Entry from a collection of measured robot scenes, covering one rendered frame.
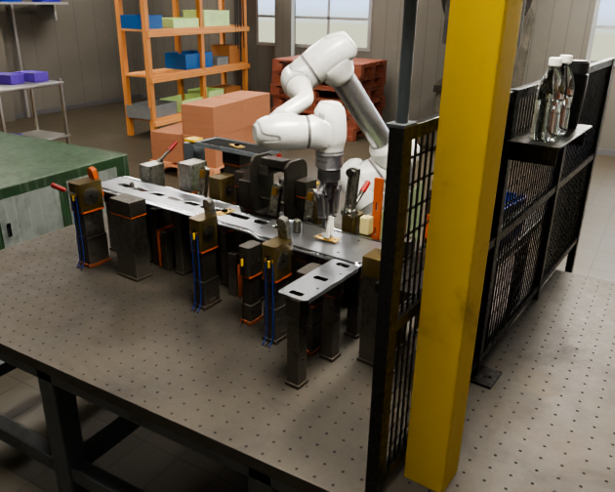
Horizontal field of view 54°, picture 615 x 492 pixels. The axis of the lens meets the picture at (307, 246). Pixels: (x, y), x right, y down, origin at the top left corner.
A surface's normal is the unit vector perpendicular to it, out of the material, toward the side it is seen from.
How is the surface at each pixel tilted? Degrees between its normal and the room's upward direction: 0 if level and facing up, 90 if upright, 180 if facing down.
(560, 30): 90
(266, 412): 0
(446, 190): 90
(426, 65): 90
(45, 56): 90
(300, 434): 0
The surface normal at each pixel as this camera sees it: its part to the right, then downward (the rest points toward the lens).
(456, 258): -0.58, 0.30
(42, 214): 0.87, 0.20
